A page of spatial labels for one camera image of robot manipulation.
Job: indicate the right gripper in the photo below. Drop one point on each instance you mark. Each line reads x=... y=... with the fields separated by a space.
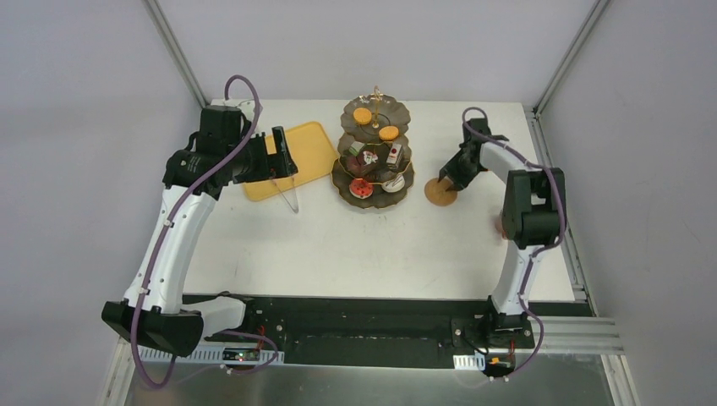
x=461 y=165

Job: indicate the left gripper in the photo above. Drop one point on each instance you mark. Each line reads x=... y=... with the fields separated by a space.
x=279 y=158

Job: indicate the woven round coaster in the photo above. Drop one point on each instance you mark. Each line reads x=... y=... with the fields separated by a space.
x=439 y=192

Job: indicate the pink handled metal tongs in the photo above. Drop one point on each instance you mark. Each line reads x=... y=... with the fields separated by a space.
x=287 y=189

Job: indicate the white glazed donut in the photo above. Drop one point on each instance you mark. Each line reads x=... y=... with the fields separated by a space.
x=394 y=185

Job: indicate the orange ceramic cup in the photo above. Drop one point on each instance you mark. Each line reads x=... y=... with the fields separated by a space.
x=499 y=227

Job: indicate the green layered cake piece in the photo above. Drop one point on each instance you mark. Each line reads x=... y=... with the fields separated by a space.
x=356 y=148

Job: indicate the red strawberry tart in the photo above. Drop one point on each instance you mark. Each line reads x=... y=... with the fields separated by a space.
x=361 y=188

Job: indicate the orange macaron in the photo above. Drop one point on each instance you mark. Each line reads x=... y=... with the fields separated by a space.
x=389 y=133
x=362 y=116

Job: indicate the three tier dark cake stand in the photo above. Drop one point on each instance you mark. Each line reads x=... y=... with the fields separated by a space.
x=387 y=110

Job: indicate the chocolate cake slice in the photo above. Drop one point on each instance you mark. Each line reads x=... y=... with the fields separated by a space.
x=367 y=159

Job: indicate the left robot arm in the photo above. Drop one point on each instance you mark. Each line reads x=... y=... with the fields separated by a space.
x=225 y=150

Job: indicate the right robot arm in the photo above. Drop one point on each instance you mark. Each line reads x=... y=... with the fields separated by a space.
x=533 y=216

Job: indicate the black mounting base plate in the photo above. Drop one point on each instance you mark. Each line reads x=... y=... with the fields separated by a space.
x=393 y=333

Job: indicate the right aluminium frame post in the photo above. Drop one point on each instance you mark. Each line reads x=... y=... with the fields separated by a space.
x=584 y=32

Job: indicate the aluminium frame post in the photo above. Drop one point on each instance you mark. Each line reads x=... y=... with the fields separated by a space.
x=584 y=32
x=175 y=51

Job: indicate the left aluminium frame post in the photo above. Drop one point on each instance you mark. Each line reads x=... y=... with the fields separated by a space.
x=175 y=51

